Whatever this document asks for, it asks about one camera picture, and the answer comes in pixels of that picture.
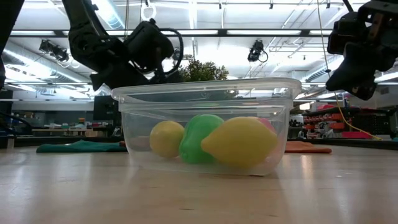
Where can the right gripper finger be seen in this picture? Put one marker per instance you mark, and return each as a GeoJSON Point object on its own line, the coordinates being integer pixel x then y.
{"type": "Point", "coordinates": [357, 71]}

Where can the clear plastic tupperware container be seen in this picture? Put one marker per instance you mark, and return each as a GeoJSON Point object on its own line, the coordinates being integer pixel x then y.
{"type": "Point", "coordinates": [130, 124]}

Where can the yellow toy lemon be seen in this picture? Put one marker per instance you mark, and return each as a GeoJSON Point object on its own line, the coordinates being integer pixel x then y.
{"type": "Point", "coordinates": [239, 143]}
{"type": "Point", "coordinates": [166, 139]}

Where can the green toy pepper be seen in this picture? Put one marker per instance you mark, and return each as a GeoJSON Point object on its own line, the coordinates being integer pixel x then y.
{"type": "Point", "coordinates": [196, 137]}

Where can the red yellow toy peach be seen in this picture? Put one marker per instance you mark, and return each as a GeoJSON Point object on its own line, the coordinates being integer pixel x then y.
{"type": "Point", "coordinates": [268, 124]}

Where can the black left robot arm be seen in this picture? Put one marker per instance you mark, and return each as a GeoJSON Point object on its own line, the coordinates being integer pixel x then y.
{"type": "Point", "coordinates": [84, 37]}

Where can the red storage bins rack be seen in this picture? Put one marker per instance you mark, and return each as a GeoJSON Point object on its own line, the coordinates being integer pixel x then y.
{"type": "Point", "coordinates": [326, 117]}

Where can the artificial potted plant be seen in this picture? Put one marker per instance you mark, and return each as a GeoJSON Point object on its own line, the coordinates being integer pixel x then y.
{"type": "Point", "coordinates": [202, 71]}

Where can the black rectangular screen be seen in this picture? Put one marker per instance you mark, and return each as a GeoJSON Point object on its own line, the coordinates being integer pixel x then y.
{"type": "Point", "coordinates": [105, 109]}

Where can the orange cloth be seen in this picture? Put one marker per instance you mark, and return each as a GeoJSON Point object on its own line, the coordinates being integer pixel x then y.
{"type": "Point", "coordinates": [308, 147]}

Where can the dark green cloth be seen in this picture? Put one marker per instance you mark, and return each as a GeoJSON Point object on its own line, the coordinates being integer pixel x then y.
{"type": "Point", "coordinates": [81, 147]}

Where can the cluttered background workbench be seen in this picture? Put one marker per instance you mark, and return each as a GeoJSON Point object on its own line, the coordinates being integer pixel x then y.
{"type": "Point", "coordinates": [62, 132]}

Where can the black frame bar with light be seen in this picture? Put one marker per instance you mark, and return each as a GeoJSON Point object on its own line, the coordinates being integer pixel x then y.
{"type": "Point", "coordinates": [222, 32]}

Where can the black hanging camera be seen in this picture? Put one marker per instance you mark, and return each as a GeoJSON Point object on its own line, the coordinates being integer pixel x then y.
{"type": "Point", "coordinates": [256, 51]}

